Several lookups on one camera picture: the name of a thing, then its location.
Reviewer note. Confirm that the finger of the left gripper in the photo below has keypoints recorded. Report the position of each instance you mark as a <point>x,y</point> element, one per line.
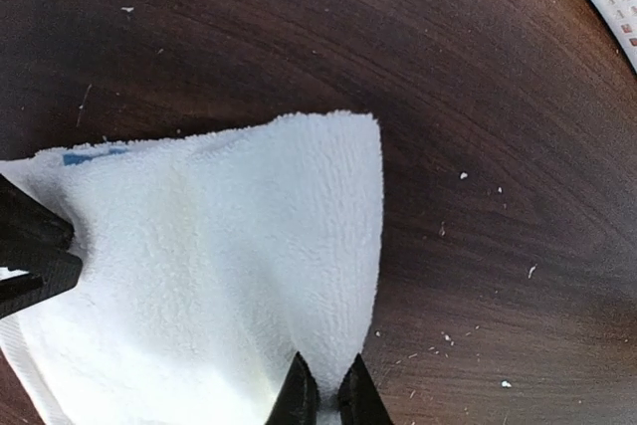
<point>46,273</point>
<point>31,234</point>

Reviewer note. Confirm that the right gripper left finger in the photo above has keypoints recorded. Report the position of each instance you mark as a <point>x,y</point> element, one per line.
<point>298,400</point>

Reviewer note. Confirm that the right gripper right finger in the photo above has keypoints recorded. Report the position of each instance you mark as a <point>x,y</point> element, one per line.
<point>359,402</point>

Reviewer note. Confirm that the white towel blue print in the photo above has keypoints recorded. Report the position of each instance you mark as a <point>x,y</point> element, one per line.
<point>210,261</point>

